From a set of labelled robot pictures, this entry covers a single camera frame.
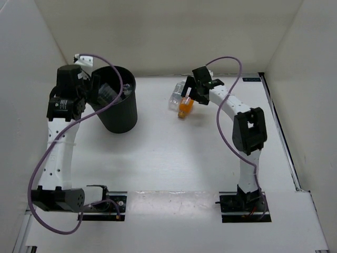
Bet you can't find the orange capped plastic bottle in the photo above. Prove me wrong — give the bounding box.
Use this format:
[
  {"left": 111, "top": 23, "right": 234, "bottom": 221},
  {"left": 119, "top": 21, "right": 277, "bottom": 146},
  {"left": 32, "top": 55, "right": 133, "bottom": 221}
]
[{"left": 177, "top": 96, "right": 194, "bottom": 119}]

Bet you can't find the clear plastic bottle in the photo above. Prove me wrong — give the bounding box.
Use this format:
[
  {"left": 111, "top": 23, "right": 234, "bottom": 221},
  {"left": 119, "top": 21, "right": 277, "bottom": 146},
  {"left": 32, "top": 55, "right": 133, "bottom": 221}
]
[{"left": 168, "top": 81, "right": 185, "bottom": 111}]

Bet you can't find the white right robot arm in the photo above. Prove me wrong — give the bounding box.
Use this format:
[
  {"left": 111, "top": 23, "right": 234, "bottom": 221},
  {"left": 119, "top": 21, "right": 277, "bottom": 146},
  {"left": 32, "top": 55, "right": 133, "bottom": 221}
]
[{"left": 182, "top": 66, "right": 267, "bottom": 211}]

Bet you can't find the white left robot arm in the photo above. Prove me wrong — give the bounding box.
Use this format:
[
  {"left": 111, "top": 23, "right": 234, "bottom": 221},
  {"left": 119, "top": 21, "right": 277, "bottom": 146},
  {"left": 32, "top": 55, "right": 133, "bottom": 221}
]
[{"left": 31, "top": 65, "right": 111, "bottom": 212}]

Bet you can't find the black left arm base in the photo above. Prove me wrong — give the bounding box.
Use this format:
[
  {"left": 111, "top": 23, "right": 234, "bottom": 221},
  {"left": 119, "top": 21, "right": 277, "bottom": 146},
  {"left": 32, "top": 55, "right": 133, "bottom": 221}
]
[{"left": 82, "top": 192, "right": 127, "bottom": 222}]

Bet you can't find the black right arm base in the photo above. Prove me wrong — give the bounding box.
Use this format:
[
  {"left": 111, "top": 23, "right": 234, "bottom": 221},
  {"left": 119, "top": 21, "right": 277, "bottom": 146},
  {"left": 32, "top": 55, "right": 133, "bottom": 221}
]
[{"left": 215, "top": 192, "right": 272, "bottom": 223}]

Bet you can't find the black round bin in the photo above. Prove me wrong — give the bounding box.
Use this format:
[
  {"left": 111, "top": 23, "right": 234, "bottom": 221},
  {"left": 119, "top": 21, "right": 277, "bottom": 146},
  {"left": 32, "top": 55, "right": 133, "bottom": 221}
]
[{"left": 89, "top": 66, "right": 137, "bottom": 133}]

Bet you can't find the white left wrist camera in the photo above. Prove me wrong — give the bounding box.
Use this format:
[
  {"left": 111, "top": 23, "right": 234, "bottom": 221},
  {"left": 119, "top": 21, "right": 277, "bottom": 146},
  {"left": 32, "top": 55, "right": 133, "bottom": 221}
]
[{"left": 73, "top": 54, "right": 94, "bottom": 69}]

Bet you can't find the right side aluminium rail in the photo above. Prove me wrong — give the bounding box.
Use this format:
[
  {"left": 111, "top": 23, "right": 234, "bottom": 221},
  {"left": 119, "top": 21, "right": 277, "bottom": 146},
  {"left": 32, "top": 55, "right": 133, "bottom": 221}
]
[{"left": 258, "top": 72, "right": 304, "bottom": 192}]

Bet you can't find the horizontal aluminium frame rail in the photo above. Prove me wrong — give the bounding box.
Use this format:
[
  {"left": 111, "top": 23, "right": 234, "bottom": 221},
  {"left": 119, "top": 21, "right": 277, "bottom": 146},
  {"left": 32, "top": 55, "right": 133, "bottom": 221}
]
[{"left": 12, "top": 210, "right": 37, "bottom": 253}]

